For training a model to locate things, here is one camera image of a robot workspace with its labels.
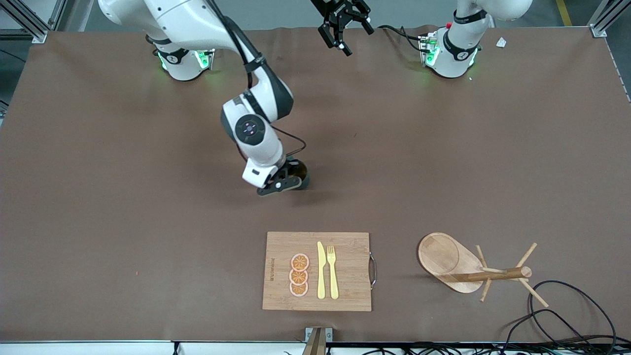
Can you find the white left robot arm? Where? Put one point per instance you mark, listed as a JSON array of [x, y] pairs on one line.
[[456, 56]]

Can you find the orange slice toy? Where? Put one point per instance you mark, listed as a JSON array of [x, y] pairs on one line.
[[299, 262]]

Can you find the wooden cup tree stand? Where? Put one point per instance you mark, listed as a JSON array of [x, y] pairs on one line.
[[438, 256]]

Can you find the white table edge rail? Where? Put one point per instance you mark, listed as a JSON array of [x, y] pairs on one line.
[[98, 349]]

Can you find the brown table cover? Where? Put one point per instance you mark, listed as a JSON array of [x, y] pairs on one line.
[[148, 246]]

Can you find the yellow plastic knife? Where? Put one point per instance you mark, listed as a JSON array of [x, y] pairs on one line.
[[321, 276]]

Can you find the bamboo cutting board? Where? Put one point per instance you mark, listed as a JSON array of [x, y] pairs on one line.
[[345, 296]]

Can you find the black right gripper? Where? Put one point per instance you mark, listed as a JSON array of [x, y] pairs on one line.
[[297, 171]]

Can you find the dark green ribbed cup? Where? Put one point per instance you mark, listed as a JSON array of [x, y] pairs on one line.
[[301, 173]]

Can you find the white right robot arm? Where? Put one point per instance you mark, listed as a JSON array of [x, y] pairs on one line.
[[256, 143]]

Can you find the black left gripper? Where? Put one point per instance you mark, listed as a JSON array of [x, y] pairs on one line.
[[336, 17]]

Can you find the aluminium frame post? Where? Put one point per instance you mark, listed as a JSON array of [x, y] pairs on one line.
[[599, 29], [34, 32]]

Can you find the white paper scrap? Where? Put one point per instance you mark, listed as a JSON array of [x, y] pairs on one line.
[[501, 42]]

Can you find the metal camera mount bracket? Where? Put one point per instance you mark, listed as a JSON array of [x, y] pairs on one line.
[[315, 342]]

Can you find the yellow plastic fork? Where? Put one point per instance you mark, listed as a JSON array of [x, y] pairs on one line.
[[333, 281]]

